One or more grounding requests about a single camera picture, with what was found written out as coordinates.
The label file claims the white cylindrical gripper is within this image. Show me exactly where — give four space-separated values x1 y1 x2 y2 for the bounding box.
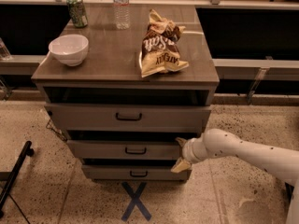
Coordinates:
171 137 208 174

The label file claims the grey drawer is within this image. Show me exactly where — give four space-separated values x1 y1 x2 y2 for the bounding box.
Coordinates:
81 165 191 181
67 140 181 161
45 104 210 133

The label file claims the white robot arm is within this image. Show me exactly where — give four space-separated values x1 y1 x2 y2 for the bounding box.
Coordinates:
171 129 299 224

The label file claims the grey drawer cabinet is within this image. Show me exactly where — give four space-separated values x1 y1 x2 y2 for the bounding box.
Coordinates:
32 5 219 171

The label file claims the grey bottom drawer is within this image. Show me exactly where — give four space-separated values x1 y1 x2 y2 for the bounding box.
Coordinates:
81 165 191 181

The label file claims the grey top drawer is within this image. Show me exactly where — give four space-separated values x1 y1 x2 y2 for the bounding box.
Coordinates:
45 104 210 133

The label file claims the blue tape cross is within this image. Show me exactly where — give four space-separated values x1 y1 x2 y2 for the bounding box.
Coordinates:
121 182 151 221

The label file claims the brown chip bag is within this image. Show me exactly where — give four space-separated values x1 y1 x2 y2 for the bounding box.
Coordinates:
140 9 189 77

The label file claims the white ceramic bowl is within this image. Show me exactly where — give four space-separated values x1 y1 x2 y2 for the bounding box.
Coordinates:
49 35 89 66

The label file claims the black left stand leg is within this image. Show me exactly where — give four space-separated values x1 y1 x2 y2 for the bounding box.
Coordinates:
0 141 35 217

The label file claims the clear plastic water bottle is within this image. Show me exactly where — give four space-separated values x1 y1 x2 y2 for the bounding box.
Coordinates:
113 0 130 30

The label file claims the green soda can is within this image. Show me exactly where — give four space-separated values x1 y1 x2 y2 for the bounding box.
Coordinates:
66 0 88 28

